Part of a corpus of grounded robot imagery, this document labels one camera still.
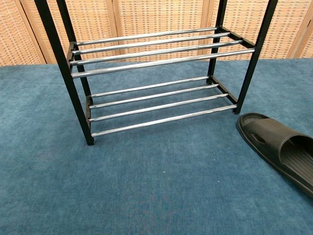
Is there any black rubber slipper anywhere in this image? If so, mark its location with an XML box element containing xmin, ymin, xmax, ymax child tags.
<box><xmin>237</xmin><ymin>112</ymin><xmax>313</xmax><ymax>199</ymax></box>

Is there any black and chrome shoe rack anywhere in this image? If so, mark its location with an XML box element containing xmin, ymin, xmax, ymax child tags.
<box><xmin>34</xmin><ymin>0</ymin><xmax>279</xmax><ymax>146</ymax></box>

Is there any woven bamboo folding screen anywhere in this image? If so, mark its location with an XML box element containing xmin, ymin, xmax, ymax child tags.
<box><xmin>0</xmin><ymin>0</ymin><xmax>313</xmax><ymax>67</ymax></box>

